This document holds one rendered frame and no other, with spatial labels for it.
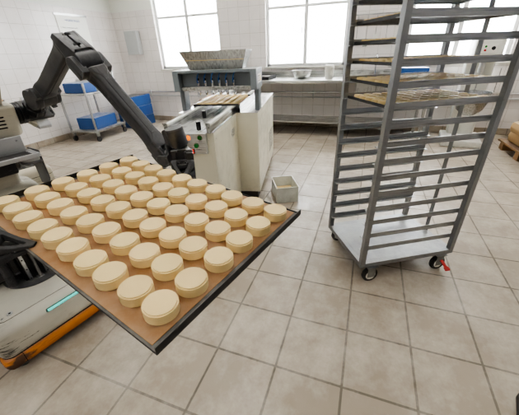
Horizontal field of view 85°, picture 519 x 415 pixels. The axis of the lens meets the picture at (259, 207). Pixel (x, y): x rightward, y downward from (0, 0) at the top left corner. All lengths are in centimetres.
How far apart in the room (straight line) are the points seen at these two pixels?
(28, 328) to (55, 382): 27
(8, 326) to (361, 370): 159
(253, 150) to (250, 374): 184
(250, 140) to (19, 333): 201
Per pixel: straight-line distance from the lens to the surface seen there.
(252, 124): 260
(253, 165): 271
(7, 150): 151
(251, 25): 597
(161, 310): 43
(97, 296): 51
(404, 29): 145
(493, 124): 190
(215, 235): 54
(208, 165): 204
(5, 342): 176
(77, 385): 172
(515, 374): 185
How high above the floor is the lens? 129
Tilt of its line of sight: 29 degrees down
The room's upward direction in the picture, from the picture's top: 2 degrees counter-clockwise
